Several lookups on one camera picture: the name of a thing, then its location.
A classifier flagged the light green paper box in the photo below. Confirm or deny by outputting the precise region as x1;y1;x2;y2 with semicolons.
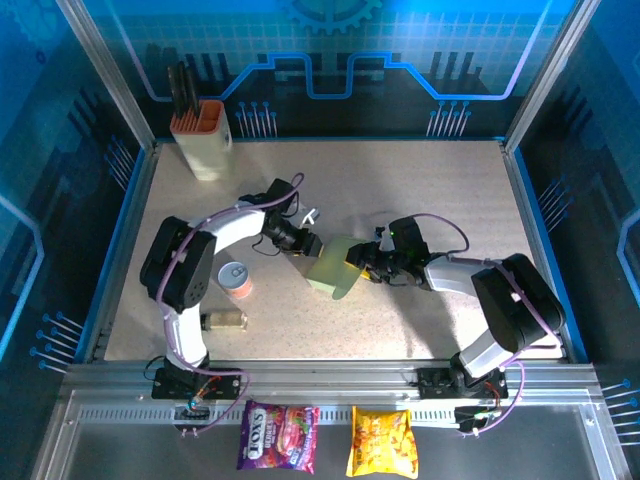
305;234;365;301

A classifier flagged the orange tin can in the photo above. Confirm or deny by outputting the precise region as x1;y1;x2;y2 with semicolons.
217;262;254;301

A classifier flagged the glass spice jar black lid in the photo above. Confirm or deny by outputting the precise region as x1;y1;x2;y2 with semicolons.
199;309;250;332

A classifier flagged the beige knife block orange top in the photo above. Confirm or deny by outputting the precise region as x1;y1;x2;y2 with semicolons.
169;99;234;181

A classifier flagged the yellow snack bag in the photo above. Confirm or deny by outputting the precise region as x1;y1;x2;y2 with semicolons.
345;405;419;480

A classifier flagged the purple Fox's candy bag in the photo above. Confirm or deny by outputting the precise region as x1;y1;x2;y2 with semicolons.
235;398;321;475

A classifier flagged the aluminium front frame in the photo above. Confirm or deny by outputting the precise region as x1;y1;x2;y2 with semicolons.
29;358;631;480

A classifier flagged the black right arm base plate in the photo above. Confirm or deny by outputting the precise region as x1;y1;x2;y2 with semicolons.
417;367;509;400

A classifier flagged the blue-edged table side rail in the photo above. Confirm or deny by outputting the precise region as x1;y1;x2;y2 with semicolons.
82;142;162;364
499;141;590;364

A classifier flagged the slotted aluminium cable rail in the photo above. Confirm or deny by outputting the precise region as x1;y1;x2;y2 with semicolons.
74;405;501;425

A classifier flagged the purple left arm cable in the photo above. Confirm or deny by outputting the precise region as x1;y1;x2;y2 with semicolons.
154;172;306;441

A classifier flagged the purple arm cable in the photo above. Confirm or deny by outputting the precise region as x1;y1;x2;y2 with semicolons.
154;172;306;441
394;212;569;441

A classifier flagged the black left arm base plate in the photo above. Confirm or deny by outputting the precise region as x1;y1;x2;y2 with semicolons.
151;367;242;401

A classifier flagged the black knife handle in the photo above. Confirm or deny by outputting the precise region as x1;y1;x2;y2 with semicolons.
167;62;182;119
185;64;201;114
176;59;194;116

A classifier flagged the small circuit board with wires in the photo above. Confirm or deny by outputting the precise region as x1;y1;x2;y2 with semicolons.
454;405;501;434
172;397;211;426

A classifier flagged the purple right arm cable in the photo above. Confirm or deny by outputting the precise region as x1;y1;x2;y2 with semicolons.
394;212;569;441

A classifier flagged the aluminium corner post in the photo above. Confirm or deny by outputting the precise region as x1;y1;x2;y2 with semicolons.
501;0;604;154
53;0;160;151

